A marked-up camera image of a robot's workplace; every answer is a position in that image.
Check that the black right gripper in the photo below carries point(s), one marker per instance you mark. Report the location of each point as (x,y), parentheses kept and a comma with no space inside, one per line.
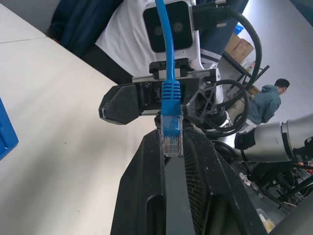
(149,96)

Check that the white robot body with camera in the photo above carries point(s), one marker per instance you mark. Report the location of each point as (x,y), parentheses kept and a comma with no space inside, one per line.
(256,39)

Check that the brown cardboard box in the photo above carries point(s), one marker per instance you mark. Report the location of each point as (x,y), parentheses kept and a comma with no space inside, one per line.
(245,50)
(232,45)

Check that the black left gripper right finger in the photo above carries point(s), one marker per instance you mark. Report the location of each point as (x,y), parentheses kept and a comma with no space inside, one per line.
(220,186)

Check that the small blue crate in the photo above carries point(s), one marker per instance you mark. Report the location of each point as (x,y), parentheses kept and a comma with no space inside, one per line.
(239,28)

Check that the person in grey hoodie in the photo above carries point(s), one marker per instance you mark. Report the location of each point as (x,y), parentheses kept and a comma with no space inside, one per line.
(266,102)

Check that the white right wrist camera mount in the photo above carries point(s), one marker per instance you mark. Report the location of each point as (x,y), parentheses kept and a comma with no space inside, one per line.
(185,36)

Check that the blue plastic bin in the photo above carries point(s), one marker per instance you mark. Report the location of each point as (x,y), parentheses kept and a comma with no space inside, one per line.
(6,132)

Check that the black metal shelf rack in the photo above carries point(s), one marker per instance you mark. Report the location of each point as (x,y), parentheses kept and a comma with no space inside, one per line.
(235,65)

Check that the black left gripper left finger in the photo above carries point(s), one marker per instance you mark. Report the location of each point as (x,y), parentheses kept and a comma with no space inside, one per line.
(139,186)

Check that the person in white shirt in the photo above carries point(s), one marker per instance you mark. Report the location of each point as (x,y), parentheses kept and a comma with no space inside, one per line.
(127,31)

